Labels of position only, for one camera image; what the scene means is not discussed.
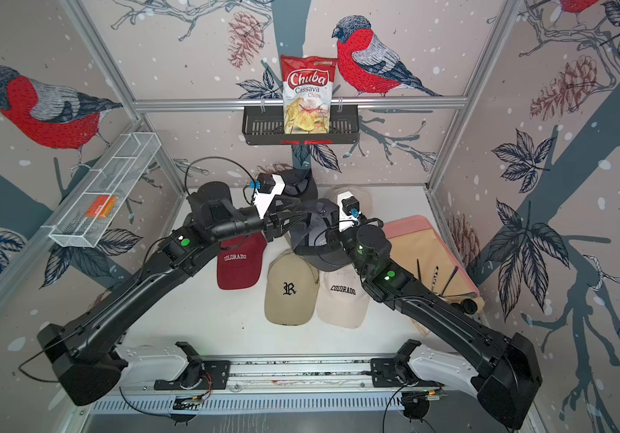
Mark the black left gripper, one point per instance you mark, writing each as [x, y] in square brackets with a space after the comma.
[277, 225]

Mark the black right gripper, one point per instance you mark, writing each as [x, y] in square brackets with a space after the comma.
[339, 234]

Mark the dark grey baseball cap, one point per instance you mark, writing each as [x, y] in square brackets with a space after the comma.
[315, 237]

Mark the black baseball cap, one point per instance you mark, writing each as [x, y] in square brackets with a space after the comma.
[299, 184]

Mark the red baseball cap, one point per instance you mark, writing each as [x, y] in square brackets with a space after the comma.
[239, 264]

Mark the cream Colorado baseball cap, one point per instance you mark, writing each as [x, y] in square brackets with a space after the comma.
[341, 300]

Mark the khaki baseball cap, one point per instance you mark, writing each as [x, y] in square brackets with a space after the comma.
[292, 288]

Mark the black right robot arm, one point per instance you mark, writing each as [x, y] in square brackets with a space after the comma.
[508, 373]

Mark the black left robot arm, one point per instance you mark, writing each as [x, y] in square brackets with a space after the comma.
[82, 352]

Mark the pink plastic tray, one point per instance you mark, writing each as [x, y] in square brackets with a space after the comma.
[407, 224]

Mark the Chuba cassava chips bag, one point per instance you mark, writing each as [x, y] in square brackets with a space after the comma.
[307, 90]

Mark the orange box in basket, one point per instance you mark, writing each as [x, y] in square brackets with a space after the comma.
[102, 207]

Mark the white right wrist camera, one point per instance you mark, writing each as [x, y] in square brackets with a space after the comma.
[349, 209]

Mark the black wall basket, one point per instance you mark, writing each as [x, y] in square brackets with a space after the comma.
[265, 126]

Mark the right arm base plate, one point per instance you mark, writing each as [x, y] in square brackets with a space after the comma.
[393, 373]

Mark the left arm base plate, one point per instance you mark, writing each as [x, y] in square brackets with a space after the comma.
[198, 376]

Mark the white wire wall basket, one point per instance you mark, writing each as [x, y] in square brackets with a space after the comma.
[126, 161]

